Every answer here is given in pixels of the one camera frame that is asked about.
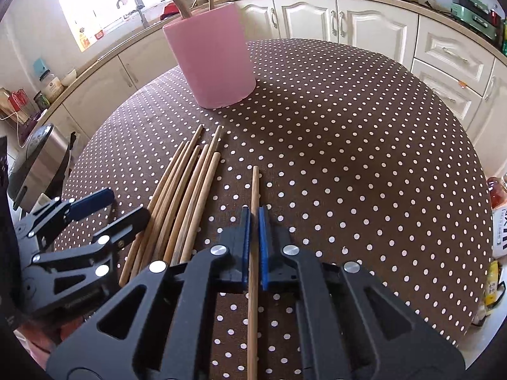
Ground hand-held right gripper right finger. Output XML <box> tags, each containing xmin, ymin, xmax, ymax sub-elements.
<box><xmin>258</xmin><ymin>206</ymin><xmax>466</xmax><ymax>380</ymax></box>

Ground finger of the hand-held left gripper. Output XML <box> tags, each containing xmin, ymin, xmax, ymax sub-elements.
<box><xmin>32</xmin><ymin>205</ymin><xmax>152</xmax><ymax>282</ymax></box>
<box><xmin>14</xmin><ymin>188</ymin><xmax>115</xmax><ymax>246</ymax></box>

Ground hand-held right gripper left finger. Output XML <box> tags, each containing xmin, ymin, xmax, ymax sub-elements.
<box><xmin>45</xmin><ymin>207</ymin><xmax>252</xmax><ymax>380</ymax></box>

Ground group of wooden chopsticks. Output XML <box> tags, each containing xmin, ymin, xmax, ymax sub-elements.
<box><xmin>119</xmin><ymin>124</ymin><xmax>222</xmax><ymax>286</ymax></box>

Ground pink utensil cup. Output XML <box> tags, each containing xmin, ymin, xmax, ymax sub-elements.
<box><xmin>163</xmin><ymin>2</ymin><xmax>256</xmax><ymax>109</ymax></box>

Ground black silver rice cooker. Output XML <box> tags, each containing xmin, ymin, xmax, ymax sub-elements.
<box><xmin>8</xmin><ymin>123</ymin><xmax>74</xmax><ymax>212</ymax></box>

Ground large glass jar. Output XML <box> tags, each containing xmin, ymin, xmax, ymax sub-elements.
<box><xmin>42</xmin><ymin>72</ymin><xmax>64</xmax><ymax>104</ymax></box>

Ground brown polka dot tablecloth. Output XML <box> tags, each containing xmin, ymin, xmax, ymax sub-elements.
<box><xmin>53</xmin><ymin>39</ymin><xmax>494</xmax><ymax>380</ymax></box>

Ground red mesh bag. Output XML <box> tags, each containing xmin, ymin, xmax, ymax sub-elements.
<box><xmin>8</xmin><ymin>90</ymin><xmax>28</xmax><ymax>117</ymax></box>

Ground kitchen window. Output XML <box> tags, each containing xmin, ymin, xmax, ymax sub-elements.
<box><xmin>48</xmin><ymin>0</ymin><xmax>167</xmax><ymax>52</ymax></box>

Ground metal kitchen faucet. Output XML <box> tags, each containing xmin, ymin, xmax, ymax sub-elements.
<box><xmin>117</xmin><ymin>0</ymin><xmax>149</xmax><ymax>28</ymax></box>

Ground yellow packet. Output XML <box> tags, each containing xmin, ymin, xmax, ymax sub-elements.
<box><xmin>485</xmin><ymin>261</ymin><xmax>507</xmax><ymax>309</ymax></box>

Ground cream cabinet drawer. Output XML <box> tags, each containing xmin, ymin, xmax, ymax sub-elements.
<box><xmin>412</xmin><ymin>59</ymin><xmax>485</xmax><ymax>123</ymax></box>
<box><xmin>416</xmin><ymin>16</ymin><xmax>496</xmax><ymax>84</ymax></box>

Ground white rice bag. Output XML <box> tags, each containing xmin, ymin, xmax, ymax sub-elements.
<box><xmin>491</xmin><ymin>206</ymin><xmax>507</xmax><ymax>262</ymax></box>

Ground cooking oil bottle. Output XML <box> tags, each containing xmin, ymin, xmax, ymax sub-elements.
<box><xmin>487</xmin><ymin>177</ymin><xmax>507</xmax><ymax>210</ymax></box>

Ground cream base cabinets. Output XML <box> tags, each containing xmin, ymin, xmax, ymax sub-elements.
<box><xmin>35</xmin><ymin>0</ymin><xmax>507</xmax><ymax>159</ymax></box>

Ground green electric cooker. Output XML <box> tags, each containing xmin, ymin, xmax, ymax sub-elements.
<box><xmin>452</xmin><ymin>0</ymin><xmax>500</xmax><ymax>40</ymax></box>

